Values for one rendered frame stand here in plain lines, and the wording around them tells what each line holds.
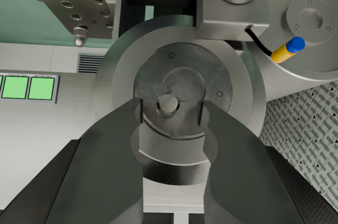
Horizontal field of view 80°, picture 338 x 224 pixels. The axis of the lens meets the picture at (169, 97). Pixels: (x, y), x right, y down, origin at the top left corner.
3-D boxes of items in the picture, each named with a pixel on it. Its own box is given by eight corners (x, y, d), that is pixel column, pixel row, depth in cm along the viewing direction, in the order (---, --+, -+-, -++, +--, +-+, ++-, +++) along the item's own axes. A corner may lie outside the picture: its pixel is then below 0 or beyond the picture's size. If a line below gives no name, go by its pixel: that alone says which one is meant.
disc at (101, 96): (260, 17, 19) (273, 186, 16) (258, 20, 19) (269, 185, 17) (99, 10, 18) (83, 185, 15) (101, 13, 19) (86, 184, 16)
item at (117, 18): (132, -118, 22) (117, 43, 18) (145, 12, 45) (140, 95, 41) (127, -119, 22) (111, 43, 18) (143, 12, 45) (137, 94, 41)
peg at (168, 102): (164, 87, 12) (184, 99, 12) (163, 96, 15) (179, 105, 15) (152, 106, 12) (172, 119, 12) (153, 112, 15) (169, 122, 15)
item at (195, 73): (252, 82, 16) (192, 160, 14) (242, 88, 18) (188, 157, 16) (177, 23, 16) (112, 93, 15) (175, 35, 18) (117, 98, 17)
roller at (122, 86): (249, 27, 18) (257, 166, 15) (195, 91, 43) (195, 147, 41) (114, 21, 17) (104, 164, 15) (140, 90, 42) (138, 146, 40)
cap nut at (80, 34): (86, 27, 50) (84, 44, 49) (90, 34, 54) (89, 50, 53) (70, 26, 50) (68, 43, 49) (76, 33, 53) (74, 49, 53)
